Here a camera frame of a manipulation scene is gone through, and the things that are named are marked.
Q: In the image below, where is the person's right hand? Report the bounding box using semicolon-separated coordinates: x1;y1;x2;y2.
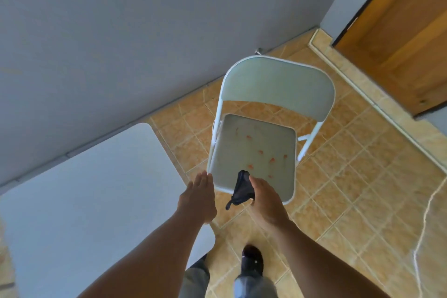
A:
247;176;291;235

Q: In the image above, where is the person's left forearm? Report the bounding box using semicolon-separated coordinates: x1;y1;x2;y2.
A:
77;212;211;298

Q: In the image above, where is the person's right forearm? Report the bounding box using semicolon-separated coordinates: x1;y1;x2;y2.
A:
275;219;392;298

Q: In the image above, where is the white folding chair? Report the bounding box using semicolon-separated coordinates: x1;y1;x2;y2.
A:
207;55;336;206

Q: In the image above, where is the white cable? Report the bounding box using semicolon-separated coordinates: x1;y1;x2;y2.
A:
413;176;447;298

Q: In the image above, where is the black shoe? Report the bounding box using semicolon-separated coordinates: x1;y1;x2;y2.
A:
241;245;264;278

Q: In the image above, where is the brown wooden door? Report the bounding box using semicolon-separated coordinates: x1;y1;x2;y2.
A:
332;0;447;117

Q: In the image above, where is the person's left hand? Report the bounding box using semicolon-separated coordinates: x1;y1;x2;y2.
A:
176;170;218;225

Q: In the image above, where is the dark cloth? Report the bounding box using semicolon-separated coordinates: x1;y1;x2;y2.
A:
225;169;256;211

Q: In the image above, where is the grey trouser leg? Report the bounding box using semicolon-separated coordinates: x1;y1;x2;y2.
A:
178;255;211;298
233;273;278;298

